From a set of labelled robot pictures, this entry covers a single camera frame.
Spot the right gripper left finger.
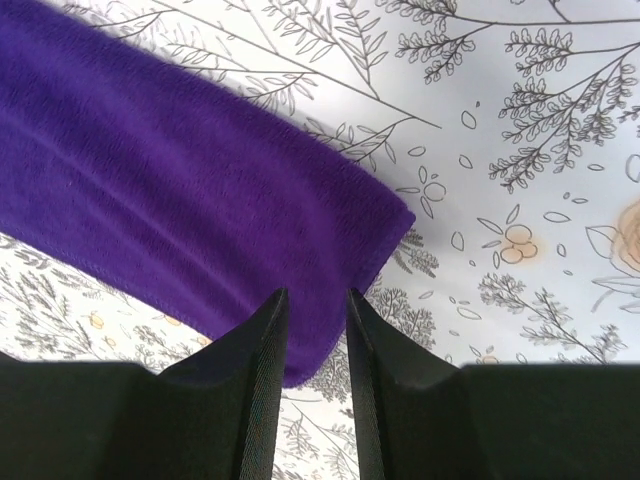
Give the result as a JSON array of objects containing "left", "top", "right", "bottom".
[{"left": 1, "top": 289, "right": 289, "bottom": 479}]

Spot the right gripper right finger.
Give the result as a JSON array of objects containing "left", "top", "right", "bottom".
[{"left": 346, "top": 290, "right": 639, "bottom": 479}]

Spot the purple towel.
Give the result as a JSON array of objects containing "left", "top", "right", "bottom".
[{"left": 1, "top": 1, "right": 415, "bottom": 387}]

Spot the floral table mat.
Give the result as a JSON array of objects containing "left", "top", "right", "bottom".
[{"left": 0, "top": 0, "right": 640, "bottom": 480}]

